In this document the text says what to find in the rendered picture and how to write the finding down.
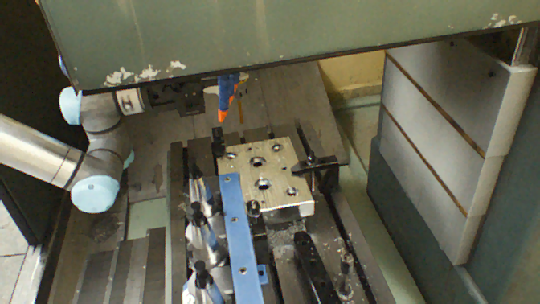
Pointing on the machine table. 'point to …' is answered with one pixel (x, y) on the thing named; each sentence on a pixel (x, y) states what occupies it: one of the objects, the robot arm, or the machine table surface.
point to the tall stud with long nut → (346, 272)
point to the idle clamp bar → (323, 281)
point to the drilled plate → (280, 179)
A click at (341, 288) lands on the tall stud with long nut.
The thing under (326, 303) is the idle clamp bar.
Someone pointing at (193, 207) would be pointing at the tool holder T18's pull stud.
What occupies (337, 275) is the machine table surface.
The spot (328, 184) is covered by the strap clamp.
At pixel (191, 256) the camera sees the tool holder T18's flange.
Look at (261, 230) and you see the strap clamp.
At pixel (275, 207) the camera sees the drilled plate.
